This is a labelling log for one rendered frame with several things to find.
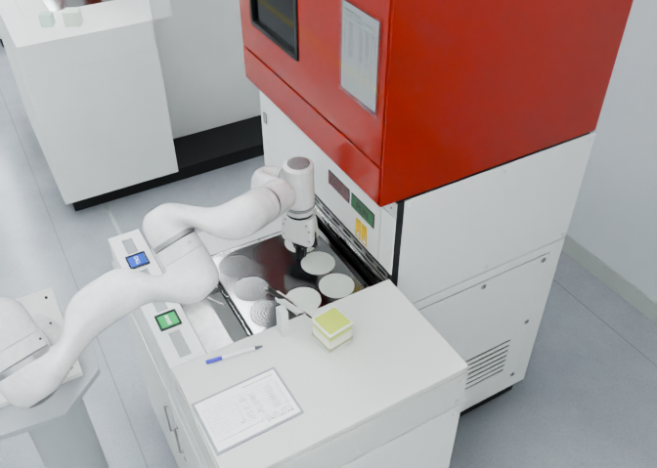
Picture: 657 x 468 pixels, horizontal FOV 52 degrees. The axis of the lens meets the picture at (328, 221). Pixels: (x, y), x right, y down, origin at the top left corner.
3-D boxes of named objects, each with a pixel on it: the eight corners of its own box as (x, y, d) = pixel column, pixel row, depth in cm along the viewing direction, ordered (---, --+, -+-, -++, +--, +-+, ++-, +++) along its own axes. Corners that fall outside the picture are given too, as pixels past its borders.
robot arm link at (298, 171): (277, 207, 184) (308, 214, 181) (274, 167, 175) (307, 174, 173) (287, 190, 190) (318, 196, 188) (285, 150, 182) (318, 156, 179)
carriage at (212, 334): (193, 279, 198) (192, 273, 196) (242, 364, 173) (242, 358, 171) (167, 289, 195) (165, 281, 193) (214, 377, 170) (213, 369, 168)
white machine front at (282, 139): (271, 171, 247) (264, 72, 222) (394, 312, 192) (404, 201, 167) (263, 173, 246) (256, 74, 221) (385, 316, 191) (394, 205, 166)
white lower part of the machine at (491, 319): (405, 271, 325) (419, 125, 273) (521, 392, 270) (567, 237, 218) (275, 324, 298) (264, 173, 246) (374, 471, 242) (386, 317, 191)
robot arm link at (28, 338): (12, 390, 150) (1, 400, 128) (-34, 320, 149) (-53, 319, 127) (62, 359, 155) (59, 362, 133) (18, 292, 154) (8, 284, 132)
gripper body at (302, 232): (277, 210, 186) (279, 240, 193) (309, 221, 182) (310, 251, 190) (290, 195, 191) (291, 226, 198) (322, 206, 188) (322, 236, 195)
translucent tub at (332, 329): (334, 323, 169) (334, 304, 165) (353, 341, 165) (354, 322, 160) (311, 337, 166) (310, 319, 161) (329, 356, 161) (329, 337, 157)
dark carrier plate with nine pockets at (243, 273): (309, 225, 211) (309, 224, 211) (368, 292, 188) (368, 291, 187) (207, 261, 198) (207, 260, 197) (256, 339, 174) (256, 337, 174)
